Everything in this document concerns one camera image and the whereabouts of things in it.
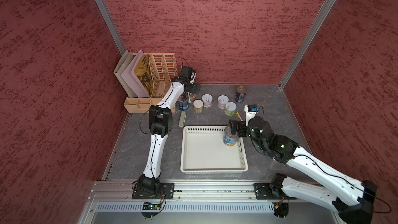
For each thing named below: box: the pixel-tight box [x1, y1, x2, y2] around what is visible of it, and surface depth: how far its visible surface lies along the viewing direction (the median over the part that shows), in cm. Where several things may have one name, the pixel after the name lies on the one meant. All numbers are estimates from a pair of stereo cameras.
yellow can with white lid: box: [189, 92, 197, 102], surface depth 106 cm
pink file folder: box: [120, 49, 151, 98], surface depth 94 cm
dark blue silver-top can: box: [176, 92, 190, 111], surface depth 102 cm
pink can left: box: [201, 93, 213, 108], surface depth 108 cm
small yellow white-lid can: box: [192, 99, 204, 114], surface depth 103 cm
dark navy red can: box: [234, 85, 248, 104], surface depth 108 cm
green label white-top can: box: [224, 101, 237, 117], surface depth 103 cm
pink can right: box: [217, 94, 230, 109], surface depth 106 cm
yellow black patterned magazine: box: [134, 53, 153, 97], surface depth 102 cm
